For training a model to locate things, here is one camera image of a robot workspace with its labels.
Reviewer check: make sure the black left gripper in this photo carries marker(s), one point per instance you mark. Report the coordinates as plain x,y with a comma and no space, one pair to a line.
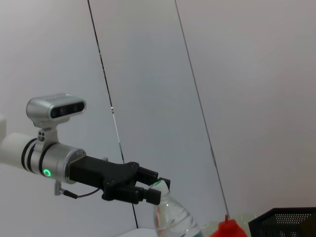
98,172

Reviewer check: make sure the clear green-label water bottle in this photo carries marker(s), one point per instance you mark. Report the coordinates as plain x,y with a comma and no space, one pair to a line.
172,217

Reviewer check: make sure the red-orange toy orange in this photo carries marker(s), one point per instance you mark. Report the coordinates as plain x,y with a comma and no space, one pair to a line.
228,229

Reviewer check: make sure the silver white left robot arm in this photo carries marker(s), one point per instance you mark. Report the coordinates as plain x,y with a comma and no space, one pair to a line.
56,160

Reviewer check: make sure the black mesh pen holder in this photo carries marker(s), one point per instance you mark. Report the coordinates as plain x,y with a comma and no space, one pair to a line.
279,222

